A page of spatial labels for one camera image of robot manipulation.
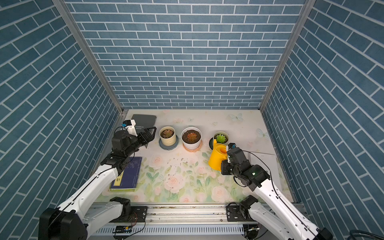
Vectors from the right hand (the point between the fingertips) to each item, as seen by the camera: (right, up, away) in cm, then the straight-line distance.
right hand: (223, 164), depth 77 cm
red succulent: (-17, +13, +14) cm, 26 cm away
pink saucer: (-12, +5, +20) cm, 24 cm away
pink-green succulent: (-33, +15, +19) cm, 41 cm away
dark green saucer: (-5, +8, +23) cm, 25 cm away
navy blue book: (-52, -9, +2) cm, 53 cm away
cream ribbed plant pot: (-33, +10, +18) cm, 39 cm away
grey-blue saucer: (-33, +5, +20) cm, 39 cm away
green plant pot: (+3, +15, +19) cm, 24 cm away
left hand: (-36, +18, +2) cm, 40 cm away
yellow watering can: (-2, +6, -2) cm, 7 cm away
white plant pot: (-17, +8, +12) cm, 23 cm away
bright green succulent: (+1, +12, +16) cm, 20 cm away
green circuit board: (-48, -30, -5) cm, 57 cm away
